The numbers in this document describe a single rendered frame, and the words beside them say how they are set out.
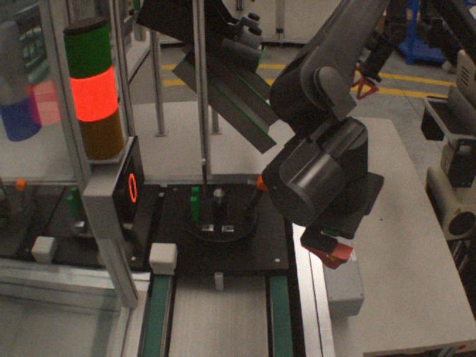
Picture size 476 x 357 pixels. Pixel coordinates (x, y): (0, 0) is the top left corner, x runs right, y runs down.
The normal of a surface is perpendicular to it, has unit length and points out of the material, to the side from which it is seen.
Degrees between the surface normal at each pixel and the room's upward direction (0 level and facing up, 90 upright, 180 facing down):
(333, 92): 51
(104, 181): 0
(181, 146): 0
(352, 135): 14
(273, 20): 90
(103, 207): 90
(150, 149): 0
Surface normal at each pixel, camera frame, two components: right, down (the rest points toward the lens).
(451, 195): -0.15, -0.80
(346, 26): 0.39, -0.15
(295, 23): -0.06, 0.60
